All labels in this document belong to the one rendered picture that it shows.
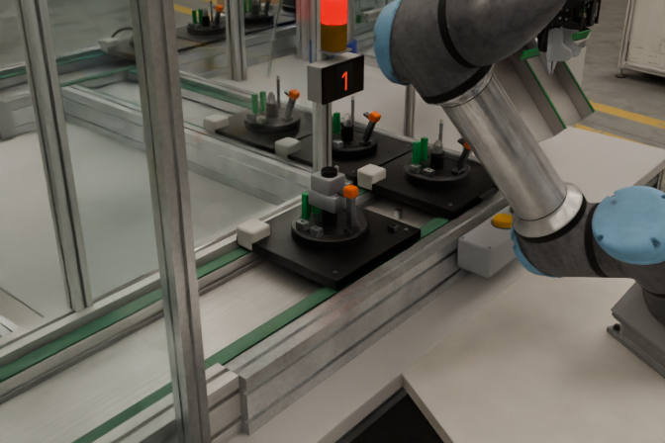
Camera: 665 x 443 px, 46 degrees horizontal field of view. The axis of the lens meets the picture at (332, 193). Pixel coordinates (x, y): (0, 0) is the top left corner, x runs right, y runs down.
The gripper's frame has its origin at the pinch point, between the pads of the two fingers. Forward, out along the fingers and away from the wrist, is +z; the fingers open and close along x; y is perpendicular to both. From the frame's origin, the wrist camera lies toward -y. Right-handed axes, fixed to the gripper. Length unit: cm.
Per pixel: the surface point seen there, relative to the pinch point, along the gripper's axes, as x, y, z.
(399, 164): -5.5, -28.9, 26.3
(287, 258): -51, -19, 26
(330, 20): -26.4, -30.8, -8.6
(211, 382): -80, -6, 28
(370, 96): 54, -83, 37
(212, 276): -60, -29, 30
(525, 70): 29.1, -18.7, 10.9
